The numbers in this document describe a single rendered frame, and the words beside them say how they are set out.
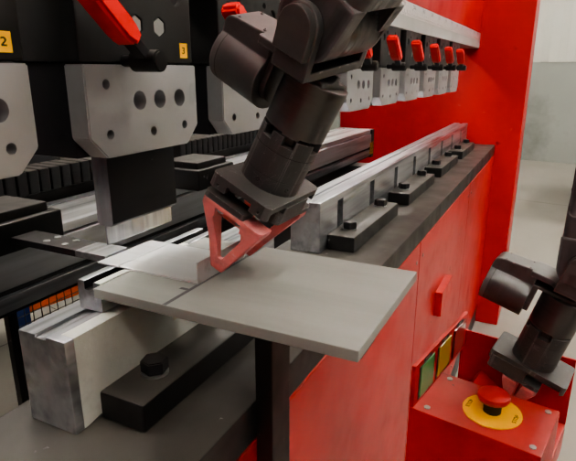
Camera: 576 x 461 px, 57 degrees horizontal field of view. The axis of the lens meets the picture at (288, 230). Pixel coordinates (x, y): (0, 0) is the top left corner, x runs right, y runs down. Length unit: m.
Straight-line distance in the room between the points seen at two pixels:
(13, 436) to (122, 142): 0.29
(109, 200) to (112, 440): 0.22
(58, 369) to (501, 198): 2.32
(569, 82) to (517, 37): 5.45
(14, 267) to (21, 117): 0.39
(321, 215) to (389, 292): 0.47
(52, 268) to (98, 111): 0.39
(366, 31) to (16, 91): 0.26
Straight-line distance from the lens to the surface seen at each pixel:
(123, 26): 0.46
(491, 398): 0.73
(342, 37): 0.41
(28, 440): 0.57
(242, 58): 0.49
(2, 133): 0.42
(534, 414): 0.78
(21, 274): 0.80
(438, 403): 0.76
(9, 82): 0.43
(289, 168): 0.47
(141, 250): 0.62
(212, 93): 0.63
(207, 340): 0.62
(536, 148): 8.12
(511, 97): 2.58
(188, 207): 1.05
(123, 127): 0.50
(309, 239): 0.98
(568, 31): 8.03
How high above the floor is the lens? 1.20
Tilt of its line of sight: 17 degrees down
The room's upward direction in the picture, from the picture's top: straight up
